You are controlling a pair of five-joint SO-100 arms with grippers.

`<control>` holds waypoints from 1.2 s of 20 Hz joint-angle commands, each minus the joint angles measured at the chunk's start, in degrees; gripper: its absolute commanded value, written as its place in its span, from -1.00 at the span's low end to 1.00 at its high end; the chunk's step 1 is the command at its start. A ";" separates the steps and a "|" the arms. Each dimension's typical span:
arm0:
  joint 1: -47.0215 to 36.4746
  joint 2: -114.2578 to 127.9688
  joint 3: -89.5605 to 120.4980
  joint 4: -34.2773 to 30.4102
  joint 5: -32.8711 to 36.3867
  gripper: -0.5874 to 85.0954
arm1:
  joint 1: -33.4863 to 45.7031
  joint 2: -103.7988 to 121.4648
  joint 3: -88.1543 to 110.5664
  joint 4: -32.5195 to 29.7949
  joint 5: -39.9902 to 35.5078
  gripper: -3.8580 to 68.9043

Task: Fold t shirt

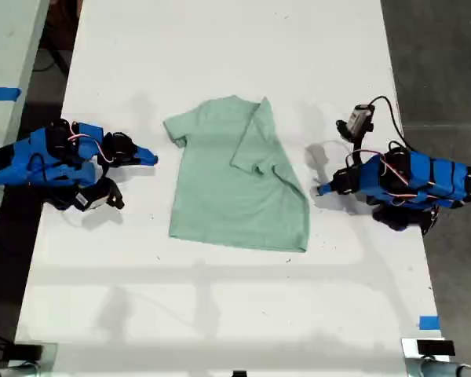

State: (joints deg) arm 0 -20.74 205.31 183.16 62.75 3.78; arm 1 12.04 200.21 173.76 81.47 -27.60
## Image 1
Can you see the small black box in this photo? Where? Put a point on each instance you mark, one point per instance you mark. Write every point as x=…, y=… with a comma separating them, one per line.
x=28, y=351

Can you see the short blue tape strip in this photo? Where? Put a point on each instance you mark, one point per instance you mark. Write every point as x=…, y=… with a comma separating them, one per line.
x=429, y=322

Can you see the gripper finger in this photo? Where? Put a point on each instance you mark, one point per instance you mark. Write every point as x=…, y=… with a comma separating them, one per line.
x=141, y=161
x=141, y=152
x=326, y=189
x=337, y=177

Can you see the white box with black device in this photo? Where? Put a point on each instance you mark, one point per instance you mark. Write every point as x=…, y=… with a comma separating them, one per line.
x=431, y=348

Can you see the small black clip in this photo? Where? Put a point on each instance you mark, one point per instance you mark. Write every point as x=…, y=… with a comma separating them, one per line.
x=239, y=373

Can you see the black silver camera box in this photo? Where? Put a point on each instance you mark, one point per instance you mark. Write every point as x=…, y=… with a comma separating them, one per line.
x=98, y=198
x=356, y=119

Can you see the long blue tape strip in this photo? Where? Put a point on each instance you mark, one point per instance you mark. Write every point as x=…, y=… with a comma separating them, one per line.
x=2, y=94

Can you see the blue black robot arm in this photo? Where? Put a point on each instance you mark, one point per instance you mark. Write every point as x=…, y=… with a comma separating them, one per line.
x=435, y=176
x=15, y=165

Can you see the pale green T-shirt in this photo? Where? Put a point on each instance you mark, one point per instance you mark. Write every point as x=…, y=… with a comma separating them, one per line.
x=220, y=188

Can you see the black camera stalk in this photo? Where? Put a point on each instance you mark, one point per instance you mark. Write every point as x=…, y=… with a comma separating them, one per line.
x=357, y=151

